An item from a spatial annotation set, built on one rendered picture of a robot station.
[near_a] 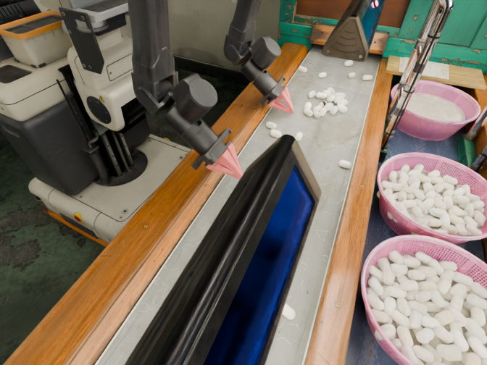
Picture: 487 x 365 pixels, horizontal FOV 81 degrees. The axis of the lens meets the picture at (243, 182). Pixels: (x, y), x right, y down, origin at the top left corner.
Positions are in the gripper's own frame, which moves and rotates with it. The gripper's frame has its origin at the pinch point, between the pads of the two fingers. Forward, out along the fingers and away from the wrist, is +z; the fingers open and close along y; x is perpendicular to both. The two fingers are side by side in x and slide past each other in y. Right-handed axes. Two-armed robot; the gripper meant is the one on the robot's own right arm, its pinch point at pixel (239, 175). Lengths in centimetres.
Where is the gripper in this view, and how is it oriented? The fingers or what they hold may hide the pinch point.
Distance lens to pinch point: 62.9
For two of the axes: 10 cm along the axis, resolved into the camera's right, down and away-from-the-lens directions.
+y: 4.1, -6.5, 6.4
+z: 6.9, 6.8, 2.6
